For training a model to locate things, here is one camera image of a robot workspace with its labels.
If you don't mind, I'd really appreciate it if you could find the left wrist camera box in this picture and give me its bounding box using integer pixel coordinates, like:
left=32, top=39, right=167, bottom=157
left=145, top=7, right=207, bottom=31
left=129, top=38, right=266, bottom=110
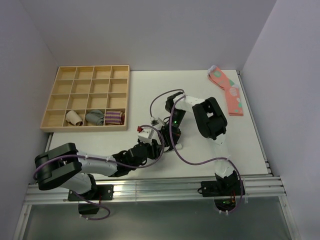
left=137, top=126, right=154, bottom=145

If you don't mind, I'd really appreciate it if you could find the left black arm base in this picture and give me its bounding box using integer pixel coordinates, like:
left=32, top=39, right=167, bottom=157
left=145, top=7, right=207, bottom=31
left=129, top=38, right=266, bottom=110
left=67, top=184, right=114, bottom=219

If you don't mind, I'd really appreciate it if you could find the aluminium mounting rail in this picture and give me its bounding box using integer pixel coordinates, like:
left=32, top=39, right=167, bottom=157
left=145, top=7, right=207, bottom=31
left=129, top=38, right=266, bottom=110
left=23, top=176, right=287, bottom=205

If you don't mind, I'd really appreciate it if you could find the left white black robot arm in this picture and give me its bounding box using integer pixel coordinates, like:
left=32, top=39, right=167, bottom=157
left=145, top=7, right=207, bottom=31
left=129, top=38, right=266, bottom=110
left=33, top=139, right=164, bottom=200

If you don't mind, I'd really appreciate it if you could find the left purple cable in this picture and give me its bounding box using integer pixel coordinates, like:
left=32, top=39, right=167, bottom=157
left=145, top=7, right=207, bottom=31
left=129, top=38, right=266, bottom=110
left=33, top=124, right=166, bottom=221

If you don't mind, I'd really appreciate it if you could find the purple striped sock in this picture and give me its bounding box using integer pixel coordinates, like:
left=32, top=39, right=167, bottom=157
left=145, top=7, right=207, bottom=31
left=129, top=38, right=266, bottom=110
left=104, top=110, right=125, bottom=125

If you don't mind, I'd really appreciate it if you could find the black white-striped sock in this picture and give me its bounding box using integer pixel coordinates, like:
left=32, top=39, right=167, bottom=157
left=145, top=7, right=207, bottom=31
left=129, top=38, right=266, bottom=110
left=160, top=128, right=182, bottom=152

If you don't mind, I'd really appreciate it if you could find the wooden compartment tray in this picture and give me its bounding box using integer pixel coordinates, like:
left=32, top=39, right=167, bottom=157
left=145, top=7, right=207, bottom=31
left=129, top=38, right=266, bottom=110
left=40, top=65, right=131, bottom=133

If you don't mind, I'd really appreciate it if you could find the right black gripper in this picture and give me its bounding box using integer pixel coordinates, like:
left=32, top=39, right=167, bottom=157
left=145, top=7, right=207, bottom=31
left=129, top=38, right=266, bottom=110
left=161, top=109, right=186, bottom=149

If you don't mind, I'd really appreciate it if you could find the beige rolled sock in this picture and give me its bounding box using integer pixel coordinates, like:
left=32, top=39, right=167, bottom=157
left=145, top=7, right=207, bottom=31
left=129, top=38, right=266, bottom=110
left=65, top=110, right=83, bottom=127

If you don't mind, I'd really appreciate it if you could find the purple cable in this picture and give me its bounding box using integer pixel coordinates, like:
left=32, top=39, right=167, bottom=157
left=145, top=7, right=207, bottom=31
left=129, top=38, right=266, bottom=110
left=33, top=124, right=166, bottom=221
left=149, top=89, right=245, bottom=213

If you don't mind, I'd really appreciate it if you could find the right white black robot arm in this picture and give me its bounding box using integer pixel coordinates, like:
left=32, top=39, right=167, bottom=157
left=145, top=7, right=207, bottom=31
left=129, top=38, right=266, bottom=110
left=161, top=91, right=244, bottom=195

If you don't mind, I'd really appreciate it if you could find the grey rolled sock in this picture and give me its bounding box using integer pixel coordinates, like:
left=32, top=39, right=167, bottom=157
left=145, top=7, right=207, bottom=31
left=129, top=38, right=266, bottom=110
left=85, top=109, right=105, bottom=126

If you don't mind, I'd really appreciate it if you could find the pink patterned sock pair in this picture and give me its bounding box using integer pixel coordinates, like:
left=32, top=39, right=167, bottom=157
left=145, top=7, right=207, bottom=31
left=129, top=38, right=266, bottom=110
left=207, top=65, right=244, bottom=116

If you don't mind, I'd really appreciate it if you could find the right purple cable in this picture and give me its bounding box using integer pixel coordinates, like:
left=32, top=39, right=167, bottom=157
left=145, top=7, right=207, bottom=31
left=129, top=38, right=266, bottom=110
left=149, top=89, right=245, bottom=213

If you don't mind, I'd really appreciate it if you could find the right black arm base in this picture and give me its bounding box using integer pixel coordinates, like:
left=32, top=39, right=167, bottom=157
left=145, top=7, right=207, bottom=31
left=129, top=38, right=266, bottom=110
left=197, top=180, right=246, bottom=197

